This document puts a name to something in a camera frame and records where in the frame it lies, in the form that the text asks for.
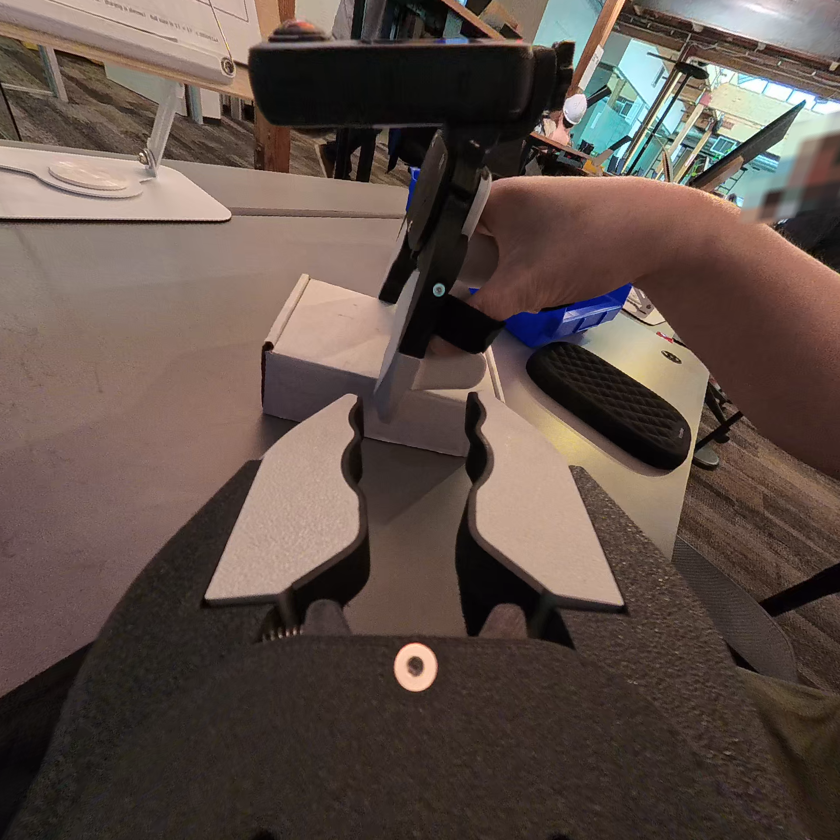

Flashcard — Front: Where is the black monitor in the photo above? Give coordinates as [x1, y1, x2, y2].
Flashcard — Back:
[688, 100, 808, 193]

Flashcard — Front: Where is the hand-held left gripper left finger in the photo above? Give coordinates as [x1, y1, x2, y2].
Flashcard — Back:
[203, 394, 371, 626]

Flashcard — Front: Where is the person's olive clothing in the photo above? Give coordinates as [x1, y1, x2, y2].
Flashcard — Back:
[742, 669, 840, 840]

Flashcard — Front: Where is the grey office chair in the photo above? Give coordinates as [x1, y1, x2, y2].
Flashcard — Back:
[671, 535, 798, 683]

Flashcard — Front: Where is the white cardboard mailer box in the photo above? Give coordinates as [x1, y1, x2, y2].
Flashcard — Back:
[261, 273, 506, 457]

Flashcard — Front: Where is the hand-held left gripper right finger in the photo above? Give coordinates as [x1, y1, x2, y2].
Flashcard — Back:
[456, 390, 626, 632]

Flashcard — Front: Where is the wooden post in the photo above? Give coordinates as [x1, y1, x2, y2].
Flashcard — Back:
[252, 0, 296, 173]

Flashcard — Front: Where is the printed instruction sheet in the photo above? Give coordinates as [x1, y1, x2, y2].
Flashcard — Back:
[85, 0, 263, 67]

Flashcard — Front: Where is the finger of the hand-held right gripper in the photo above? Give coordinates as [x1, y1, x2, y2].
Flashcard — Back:
[377, 128, 454, 306]
[372, 270, 490, 424]

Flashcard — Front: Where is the black quilted wrist rest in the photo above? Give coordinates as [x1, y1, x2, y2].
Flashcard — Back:
[525, 341, 693, 471]

